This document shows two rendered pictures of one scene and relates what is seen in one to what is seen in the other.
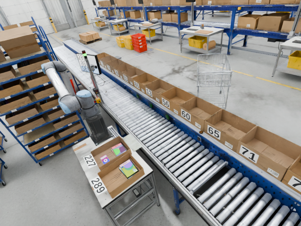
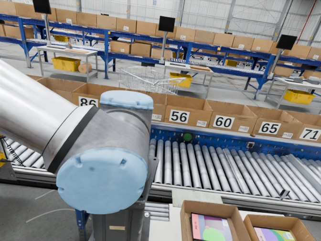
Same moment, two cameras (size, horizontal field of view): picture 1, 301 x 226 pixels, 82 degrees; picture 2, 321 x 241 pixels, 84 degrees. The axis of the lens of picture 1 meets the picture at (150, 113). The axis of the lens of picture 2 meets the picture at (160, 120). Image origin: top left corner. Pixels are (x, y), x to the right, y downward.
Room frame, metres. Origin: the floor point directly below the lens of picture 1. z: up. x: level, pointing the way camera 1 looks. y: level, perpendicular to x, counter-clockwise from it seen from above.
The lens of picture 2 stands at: (1.46, 1.08, 1.60)
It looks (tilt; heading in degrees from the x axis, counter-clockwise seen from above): 27 degrees down; 297
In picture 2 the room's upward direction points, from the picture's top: 8 degrees clockwise
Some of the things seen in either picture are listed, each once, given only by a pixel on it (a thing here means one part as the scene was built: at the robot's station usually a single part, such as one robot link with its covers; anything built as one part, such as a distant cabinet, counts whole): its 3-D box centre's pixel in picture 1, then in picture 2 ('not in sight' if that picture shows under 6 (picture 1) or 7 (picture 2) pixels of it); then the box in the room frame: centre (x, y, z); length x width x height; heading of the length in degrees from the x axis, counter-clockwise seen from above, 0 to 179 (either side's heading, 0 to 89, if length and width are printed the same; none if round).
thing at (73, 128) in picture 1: (68, 126); not in sight; (2.60, 1.54, 0.39); 0.40 x 0.30 x 0.10; 119
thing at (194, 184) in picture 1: (206, 175); (300, 177); (0.94, -0.43, 0.72); 0.52 x 0.05 x 0.05; 119
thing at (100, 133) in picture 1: (97, 126); (121, 213); (1.76, 0.70, 0.91); 0.26 x 0.26 x 0.33; 30
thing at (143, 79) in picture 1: (145, 82); (101, 99); (2.64, -0.02, 0.96); 0.39 x 0.29 x 0.17; 29
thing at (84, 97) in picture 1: (84, 98); (125, 122); (1.76, 0.71, 1.35); 0.17 x 0.15 x 0.18; 121
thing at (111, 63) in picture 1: (116, 66); not in sight; (3.68, 0.55, 0.96); 0.39 x 0.29 x 0.17; 28
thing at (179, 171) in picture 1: (191, 162); (275, 174); (1.11, -0.33, 0.72); 0.52 x 0.05 x 0.05; 119
